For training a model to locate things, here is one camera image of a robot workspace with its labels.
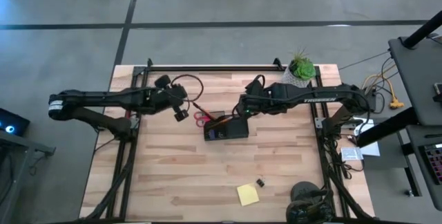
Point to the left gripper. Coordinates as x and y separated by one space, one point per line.
169 97

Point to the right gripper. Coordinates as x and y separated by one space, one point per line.
250 103

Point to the black mesh desk organizer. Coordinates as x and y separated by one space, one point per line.
231 132

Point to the blue eraser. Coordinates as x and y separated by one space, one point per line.
211 135

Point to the yellow sticky note pad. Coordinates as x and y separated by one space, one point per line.
248 195

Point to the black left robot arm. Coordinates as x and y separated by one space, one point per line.
103 97

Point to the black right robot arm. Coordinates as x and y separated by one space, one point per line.
321 97

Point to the white patterned plant pot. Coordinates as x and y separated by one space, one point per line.
293 79

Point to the green succulent plant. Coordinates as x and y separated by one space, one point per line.
303 67

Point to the black binder clip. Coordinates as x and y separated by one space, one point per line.
260 183

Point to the white label card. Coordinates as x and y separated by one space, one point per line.
350 153

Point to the black glossy rounded device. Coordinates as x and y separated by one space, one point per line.
307 206

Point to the white paper sheet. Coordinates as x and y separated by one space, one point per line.
371 149

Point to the grey side table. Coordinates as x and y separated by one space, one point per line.
20 148

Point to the black computer with blue light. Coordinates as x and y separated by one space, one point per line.
10 123

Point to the grey side desk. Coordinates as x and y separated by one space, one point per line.
418 79

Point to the dark grey keyboard desk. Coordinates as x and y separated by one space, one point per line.
414 182

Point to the black pole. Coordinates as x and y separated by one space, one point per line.
423 30

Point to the dark keyboard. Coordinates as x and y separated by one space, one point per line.
434 163

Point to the black metal table frame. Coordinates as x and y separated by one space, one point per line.
214 68

